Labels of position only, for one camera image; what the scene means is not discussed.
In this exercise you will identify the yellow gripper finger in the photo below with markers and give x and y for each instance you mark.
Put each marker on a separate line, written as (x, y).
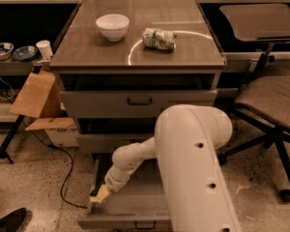
(103, 193)

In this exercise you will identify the green and yellow sponge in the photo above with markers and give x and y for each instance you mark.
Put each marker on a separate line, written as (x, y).
(94, 196)

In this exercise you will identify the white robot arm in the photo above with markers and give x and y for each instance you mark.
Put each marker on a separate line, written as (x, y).
(185, 141)

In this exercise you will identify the grey bottom drawer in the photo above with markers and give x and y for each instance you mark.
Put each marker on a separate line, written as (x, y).
(139, 206)

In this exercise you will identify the grey drawer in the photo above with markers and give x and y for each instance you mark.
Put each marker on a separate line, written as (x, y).
(104, 135)
(139, 206)
(133, 95)

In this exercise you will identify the grey middle drawer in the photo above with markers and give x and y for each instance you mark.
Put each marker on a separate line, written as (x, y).
(104, 135)

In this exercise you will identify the grey top drawer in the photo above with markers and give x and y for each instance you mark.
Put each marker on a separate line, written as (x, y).
(133, 95)

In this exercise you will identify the grey drawer cabinet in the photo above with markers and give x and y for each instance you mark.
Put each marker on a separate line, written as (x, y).
(84, 50)

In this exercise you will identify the black shoe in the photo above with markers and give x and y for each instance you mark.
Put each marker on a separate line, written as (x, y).
(15, 221)

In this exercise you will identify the black tripod stand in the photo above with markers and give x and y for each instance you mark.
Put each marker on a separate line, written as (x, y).
(11, 129)

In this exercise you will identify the brown cardboard box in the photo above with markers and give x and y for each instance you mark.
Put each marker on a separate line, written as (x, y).
(39, 99)

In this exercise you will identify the white paper cup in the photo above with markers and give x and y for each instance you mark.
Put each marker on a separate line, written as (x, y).
(45, 49)

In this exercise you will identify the dark blue plate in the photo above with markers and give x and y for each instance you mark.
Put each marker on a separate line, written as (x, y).
(25, 53)

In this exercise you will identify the crumpled snack bag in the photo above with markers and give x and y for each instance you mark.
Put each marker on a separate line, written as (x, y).
(159, 39)

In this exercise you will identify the white ceramic bowl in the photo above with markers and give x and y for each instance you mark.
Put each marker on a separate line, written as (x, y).
(114, 27)

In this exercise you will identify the blue patterned bowl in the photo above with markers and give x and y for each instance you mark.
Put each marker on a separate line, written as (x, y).
(6, 50)

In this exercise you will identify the black office chair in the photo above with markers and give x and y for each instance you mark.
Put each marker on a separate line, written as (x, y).
(265, 101)

